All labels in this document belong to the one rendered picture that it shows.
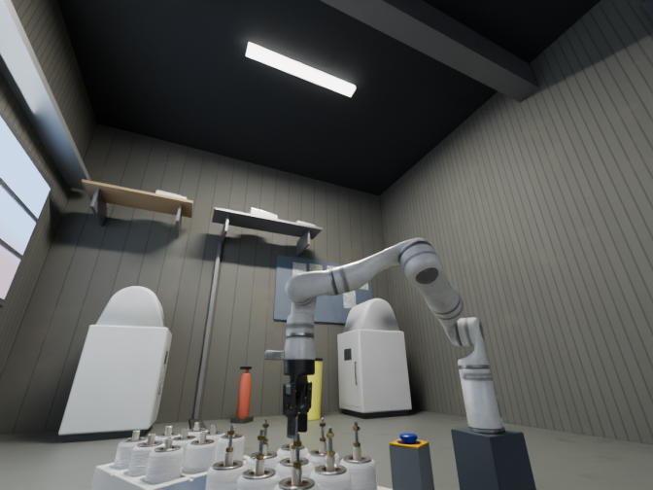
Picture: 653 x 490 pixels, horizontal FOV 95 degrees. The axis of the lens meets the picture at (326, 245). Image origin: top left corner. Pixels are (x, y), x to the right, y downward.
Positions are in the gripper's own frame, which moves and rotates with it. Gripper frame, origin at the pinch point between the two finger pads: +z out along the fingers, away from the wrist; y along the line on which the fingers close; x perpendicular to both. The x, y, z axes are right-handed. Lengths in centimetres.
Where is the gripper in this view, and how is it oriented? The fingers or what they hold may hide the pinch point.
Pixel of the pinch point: (297, 428)
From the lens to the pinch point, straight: 78.2
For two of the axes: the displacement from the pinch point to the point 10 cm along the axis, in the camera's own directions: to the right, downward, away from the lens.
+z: 0.1, 9.2, -3.9
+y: 2.5, 3.8, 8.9
